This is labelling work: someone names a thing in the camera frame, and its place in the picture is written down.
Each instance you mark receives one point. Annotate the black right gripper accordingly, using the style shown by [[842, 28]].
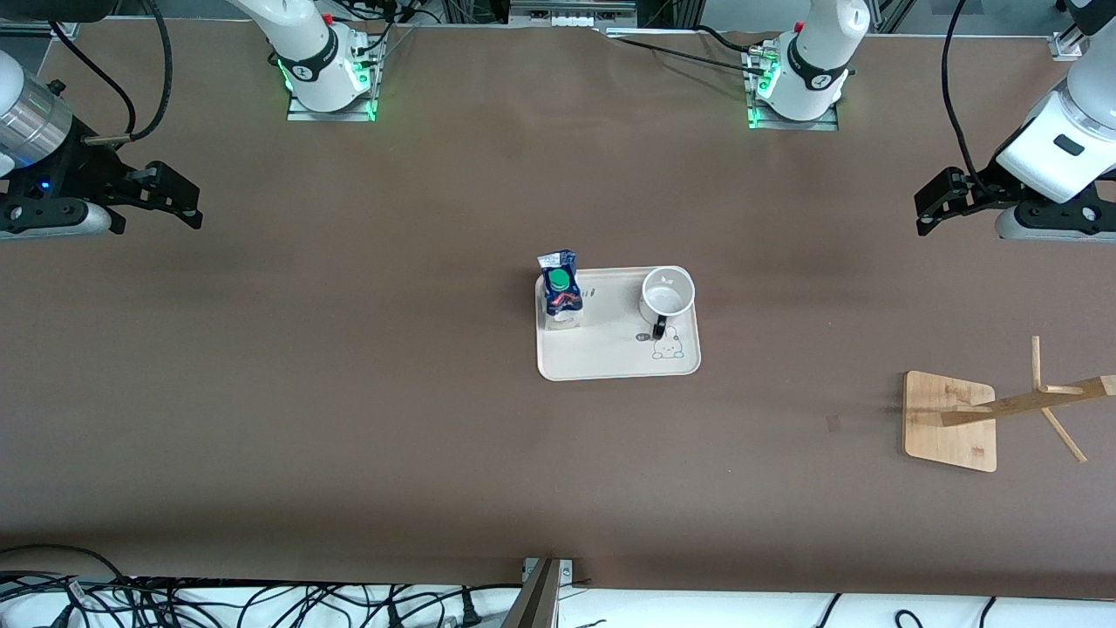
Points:
[[85, 166]]

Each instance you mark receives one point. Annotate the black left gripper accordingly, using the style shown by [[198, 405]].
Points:
[[983, 185]]

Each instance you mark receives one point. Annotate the blue milk carton green cap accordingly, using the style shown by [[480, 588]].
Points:
[[558, 281]]

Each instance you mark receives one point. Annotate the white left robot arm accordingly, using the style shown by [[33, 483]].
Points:
[[819, 52]]

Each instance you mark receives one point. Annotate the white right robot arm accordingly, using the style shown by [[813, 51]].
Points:
[[314, 52]]

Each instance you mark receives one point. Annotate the wooden cup rack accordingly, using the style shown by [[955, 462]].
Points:
[[950, 436]]

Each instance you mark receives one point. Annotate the silver table corner clamp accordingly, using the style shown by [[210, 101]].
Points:
[[1068, 45]]

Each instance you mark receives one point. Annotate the beige rabbit print tray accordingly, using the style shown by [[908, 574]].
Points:
[[610, 353]]

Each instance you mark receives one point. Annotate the grey power strip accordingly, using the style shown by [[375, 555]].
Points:
[[571, 13]]

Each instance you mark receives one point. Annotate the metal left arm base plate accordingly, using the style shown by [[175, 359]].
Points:
[[828, 124]]

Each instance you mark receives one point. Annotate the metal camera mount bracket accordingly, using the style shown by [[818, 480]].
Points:
[[542, 593]]

